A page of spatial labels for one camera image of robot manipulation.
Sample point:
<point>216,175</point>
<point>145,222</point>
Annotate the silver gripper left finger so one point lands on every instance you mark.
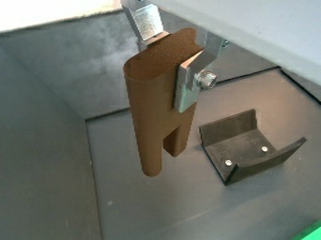
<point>145,22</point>

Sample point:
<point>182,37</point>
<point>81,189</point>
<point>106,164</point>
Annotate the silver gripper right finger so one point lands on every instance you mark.
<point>193,76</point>

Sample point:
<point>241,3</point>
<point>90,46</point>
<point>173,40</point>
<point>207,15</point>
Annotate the brown square-circle object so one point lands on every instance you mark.
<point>162,128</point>

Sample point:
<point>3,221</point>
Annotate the black curved fixture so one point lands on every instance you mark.
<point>239,149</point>

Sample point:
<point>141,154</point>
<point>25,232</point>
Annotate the green foam shape block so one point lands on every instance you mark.
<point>311,233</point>

